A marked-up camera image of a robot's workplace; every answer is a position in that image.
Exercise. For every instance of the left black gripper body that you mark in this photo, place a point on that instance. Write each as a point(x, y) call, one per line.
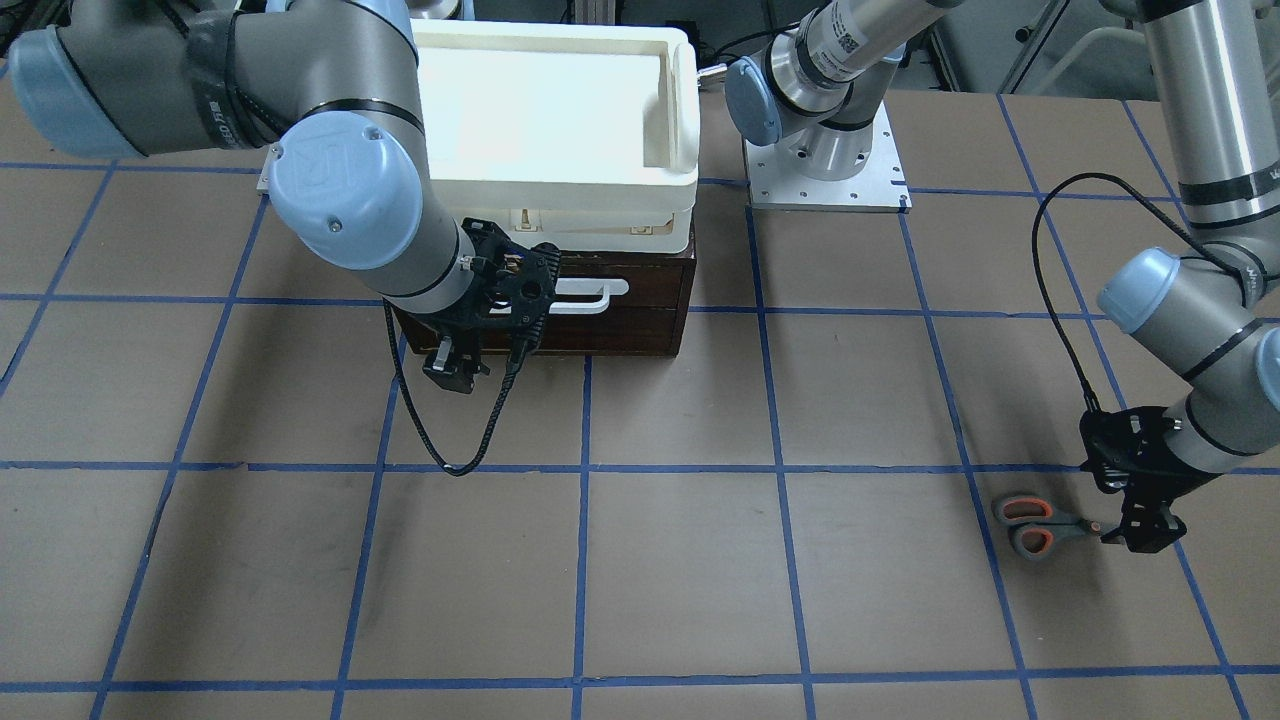
point(1150, 497)

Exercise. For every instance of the grey orange scissors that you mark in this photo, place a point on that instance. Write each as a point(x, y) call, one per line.
point(1035, 527)

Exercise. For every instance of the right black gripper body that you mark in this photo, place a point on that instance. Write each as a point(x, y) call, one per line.
point(446, 365)

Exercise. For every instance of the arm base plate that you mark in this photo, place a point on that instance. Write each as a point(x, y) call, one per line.
point(830, 169)

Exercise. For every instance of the dark wooden drawer cabinet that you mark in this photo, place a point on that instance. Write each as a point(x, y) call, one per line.
point(627, 332)

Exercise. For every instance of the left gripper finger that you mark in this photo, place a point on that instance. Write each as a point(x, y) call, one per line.
point(1158, 529)
point(1134, 529)

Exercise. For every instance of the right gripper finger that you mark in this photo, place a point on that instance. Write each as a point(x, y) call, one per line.
point(443, 367)
point(469, 363)

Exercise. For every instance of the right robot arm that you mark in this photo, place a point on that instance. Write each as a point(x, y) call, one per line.
point(334, 87)

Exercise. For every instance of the white plastic storage box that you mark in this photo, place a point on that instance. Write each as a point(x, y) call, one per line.
point(584, 136)

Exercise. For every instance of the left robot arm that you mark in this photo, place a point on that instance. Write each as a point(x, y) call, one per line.
point(1194, 312)

